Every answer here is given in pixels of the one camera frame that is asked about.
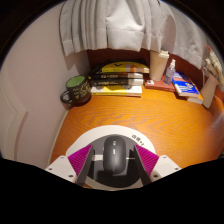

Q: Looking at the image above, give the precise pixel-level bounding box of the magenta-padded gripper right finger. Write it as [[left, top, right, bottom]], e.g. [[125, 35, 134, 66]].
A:
[[133, 144, 183, 185]]

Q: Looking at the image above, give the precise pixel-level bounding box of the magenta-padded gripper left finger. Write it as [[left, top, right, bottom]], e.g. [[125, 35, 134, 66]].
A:
[[44, 144, 95, 187]]

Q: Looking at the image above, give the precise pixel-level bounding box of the dark grey computer mouse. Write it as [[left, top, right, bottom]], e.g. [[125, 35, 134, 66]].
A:
[[101, 135, 128, 177]]

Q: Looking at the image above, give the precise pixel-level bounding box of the white and grey mouse pad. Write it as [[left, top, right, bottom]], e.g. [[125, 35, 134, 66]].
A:
[[65, 124, 157, 191]]

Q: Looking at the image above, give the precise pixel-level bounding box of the green and black mug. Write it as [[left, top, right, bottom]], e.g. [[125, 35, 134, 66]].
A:
[[59, 75, 92, 105]]

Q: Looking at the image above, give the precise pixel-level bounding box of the dark red book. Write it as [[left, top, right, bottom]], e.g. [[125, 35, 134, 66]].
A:
[[143, 78, 178, 93]]

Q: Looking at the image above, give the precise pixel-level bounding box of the yellow and white book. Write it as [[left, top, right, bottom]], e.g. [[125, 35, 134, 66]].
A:
[[90, 84, 143, 98]]

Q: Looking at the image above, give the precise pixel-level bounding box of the orange and yellow book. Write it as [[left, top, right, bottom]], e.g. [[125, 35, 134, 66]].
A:
[[186, 91, 205, 105]]

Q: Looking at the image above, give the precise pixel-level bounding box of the blue book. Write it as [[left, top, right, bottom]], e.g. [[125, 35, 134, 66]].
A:
[[171, 71, 200, 98]]

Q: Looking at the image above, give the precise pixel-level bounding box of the clear spray bottle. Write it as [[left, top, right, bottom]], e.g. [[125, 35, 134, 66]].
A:
[[163, 58, 177, 86]]

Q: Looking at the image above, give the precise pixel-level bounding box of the white ceramic vase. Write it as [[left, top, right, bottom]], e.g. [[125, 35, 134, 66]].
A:
[[199, 72, 219, 109]]

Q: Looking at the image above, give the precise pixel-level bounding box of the cream tumbler with lid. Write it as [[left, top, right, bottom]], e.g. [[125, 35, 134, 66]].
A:
[[148, 49, 170, 82]]

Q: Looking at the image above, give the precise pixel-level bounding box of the yellow and black cover book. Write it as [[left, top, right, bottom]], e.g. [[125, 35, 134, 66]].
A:
[[96, 59, 150, 75]]

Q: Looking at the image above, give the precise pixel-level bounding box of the white pleated curtain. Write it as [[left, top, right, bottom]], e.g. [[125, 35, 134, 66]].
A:
[[59, 0, 214, 71]]

